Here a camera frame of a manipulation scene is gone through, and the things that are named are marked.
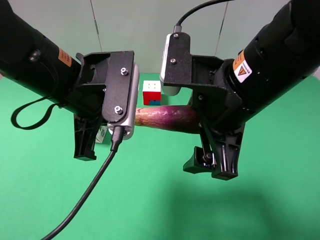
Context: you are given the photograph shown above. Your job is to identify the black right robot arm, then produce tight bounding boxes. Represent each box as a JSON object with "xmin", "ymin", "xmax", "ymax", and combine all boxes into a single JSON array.
[{"xmin": 160, "ymin": 0, "xmax": 320, "ymax": 181}]

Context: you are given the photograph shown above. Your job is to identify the black left camera cable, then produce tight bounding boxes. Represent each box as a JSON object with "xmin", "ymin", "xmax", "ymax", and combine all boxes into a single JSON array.
[{"xmin": 11, "ymin": 96, "xmax": 125, "ymax": 240}]

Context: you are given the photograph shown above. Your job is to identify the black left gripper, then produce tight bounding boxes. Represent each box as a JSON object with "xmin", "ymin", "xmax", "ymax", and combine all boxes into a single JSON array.
[{"xmin": 58, "ymin": 50, "xmax": 135, "ymax": 160}]

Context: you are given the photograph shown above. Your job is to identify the black camera cable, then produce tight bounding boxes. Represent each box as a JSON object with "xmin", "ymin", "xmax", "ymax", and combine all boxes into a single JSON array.
[
  {"xmin": 11, "ymin": 96, "xmax": 125, "ymax": 240},
  {"xmin": 171, "ymin": 0, "xmax": 236, "ymax": 34}
]

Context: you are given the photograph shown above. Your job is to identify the white milk carton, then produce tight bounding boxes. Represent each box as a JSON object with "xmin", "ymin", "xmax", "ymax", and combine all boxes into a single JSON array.
[{"xmin": 95, "ymin": 125, "xmax": 108, "ymax": 144}]

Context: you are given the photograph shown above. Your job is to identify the black right camera cable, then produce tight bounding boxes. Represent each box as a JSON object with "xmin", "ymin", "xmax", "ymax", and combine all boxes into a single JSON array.
[{"xmin": 171, "ymin": 0, "xmax": 236, "ymax": 34}]

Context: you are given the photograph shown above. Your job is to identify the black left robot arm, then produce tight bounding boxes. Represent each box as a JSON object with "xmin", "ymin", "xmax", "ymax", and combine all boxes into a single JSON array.
[{"xmin": 0, "ymin": 0, "xmax": 139, "ymax": 161}]

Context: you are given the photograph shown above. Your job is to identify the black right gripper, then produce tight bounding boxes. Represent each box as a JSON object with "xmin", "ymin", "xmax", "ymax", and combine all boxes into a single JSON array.
[{"xmin": 162, "ymin": 32, "xmax": 247, "ymax": 132}]

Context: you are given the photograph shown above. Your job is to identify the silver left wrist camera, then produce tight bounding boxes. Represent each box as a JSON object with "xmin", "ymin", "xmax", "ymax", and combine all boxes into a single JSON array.
[{"xmin": 107, "ymin": 62, "xmax": 140, "ymax": 140}]

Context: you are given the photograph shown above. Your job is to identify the colourful puzzle cube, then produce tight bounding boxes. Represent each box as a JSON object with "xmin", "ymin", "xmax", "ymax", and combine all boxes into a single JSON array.
[{"xmin": 142, "ymin": 80, "xmax": 162, "ymax": 106}]

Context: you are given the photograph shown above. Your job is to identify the purple eggplant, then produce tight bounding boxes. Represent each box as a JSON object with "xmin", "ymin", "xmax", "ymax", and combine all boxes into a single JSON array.
[{"xmin": 135, "ymin": 105, "xmax": 201, "ymax": 134}]

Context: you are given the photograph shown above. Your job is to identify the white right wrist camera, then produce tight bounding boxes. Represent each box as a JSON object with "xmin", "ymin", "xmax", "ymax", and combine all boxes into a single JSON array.
[{"xmin": 159, "ymin": 33, "xmax": 181, "ymax": 96}]

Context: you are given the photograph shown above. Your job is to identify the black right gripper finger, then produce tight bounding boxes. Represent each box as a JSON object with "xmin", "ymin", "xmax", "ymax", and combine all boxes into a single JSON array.
[
  {"xmin": 211, "ymin": 124, "xmax": 245, "ymax": 180},
  {"xmin": 183, "ymin": 146, "xmax": 217, "ymax": 174}
]

